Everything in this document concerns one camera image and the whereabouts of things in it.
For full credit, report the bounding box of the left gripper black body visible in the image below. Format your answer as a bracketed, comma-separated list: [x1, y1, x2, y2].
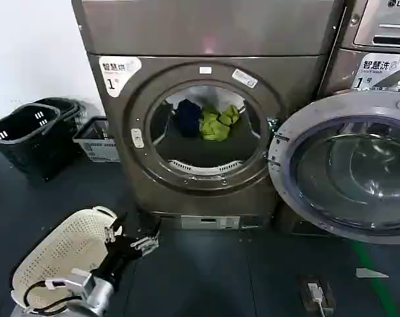
[91, 235, 138, 285]

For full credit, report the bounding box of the grey triangular floor piece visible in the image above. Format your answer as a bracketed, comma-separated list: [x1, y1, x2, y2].
[355, 267, 390, 279]

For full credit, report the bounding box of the lime green garment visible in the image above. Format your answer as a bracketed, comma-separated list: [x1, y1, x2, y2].
[198, 104, 241, 143]

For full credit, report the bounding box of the white perforated laundry basket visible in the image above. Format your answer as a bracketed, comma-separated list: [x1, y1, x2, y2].
[9, 205, 119, 314]

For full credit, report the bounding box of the grey dryer with round opening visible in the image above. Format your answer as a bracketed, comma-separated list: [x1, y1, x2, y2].
[70, 0, 348, 232]

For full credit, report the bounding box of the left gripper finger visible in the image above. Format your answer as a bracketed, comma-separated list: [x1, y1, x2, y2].
[104, 212, 128, 246]
[130, 215, 163, 259]

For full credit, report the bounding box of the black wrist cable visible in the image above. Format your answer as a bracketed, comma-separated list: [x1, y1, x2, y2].
[23, 279, 85, 314]

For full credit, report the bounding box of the black plastic laundry basket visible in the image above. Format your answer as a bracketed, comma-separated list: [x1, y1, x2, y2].
[0, 102, 62, 183]
[33, 96, 88, 156]

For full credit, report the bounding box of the grey washer with white label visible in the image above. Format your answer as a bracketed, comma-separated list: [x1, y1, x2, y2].
[274, 0, 400, 236]

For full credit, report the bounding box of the green floor tape line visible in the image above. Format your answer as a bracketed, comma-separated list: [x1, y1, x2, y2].
[349, 240, 395, 317]

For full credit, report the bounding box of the round glass dryer door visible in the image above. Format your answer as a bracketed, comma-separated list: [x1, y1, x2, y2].
[267, 90, 400, 246]

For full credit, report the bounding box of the grey slotted plastic crate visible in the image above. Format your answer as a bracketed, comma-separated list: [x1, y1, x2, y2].
[71, 116, 122, 164]

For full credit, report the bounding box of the white plug with cable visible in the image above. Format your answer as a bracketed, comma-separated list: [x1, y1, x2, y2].
[306, 280, 329, 317]

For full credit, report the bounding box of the navy blue garment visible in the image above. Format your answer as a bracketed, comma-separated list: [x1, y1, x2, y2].
[177, 98, 202, 137]

